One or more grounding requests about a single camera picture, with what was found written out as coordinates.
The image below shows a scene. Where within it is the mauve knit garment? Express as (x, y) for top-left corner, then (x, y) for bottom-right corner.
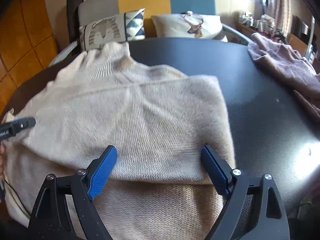
(247, 33), (319, 122)

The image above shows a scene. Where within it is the tiger print cushion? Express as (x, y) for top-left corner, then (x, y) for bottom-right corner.
(79, 8), (145, 51)

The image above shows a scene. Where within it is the beige knit sweater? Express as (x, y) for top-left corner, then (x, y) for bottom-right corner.
(3, 42), (235, 239)

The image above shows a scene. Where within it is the person left hand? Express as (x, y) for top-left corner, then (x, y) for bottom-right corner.
(0, 143), (6, 180)

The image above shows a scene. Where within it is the orange wooden cabinet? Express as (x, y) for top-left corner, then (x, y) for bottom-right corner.
(1, 0), (58, 111)

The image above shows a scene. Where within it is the wooden side table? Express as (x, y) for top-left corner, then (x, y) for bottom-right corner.
(236, 12), (287, 44)

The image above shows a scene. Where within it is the patterned curtain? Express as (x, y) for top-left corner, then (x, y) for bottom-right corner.
(265, 0), (292, 36)

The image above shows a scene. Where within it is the deer print cushion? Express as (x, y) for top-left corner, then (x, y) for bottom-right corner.
(151, 11), (228, 42)

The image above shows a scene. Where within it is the grey yellow blue sofa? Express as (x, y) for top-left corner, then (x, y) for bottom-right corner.
(49, 0), (253, 67)

